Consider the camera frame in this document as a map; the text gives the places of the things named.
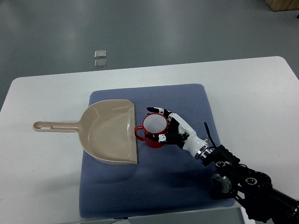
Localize beige plastic dustpan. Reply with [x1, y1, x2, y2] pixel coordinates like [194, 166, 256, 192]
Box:
[33, 99, 138, 165]

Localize upper metal floor plate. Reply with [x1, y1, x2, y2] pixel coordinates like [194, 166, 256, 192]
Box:
[94, 50, 107, 58]

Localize blue fabric mat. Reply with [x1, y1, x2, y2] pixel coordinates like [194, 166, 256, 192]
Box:
[79, 84, 235, 218]

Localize white table leg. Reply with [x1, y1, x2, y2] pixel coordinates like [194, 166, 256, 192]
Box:
[240, 207, 251, 224]

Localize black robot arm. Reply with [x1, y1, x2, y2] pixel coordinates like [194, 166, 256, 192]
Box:
[200, 144, 299, 224]

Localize red cup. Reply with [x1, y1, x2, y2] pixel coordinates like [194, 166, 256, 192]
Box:
[135, 113, 167, 148]

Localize wooden box corner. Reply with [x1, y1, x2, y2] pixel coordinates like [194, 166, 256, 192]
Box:
[265, 0, 299, 12]

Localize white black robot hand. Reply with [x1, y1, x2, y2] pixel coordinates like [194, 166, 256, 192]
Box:
[146, 107, 212, 160]

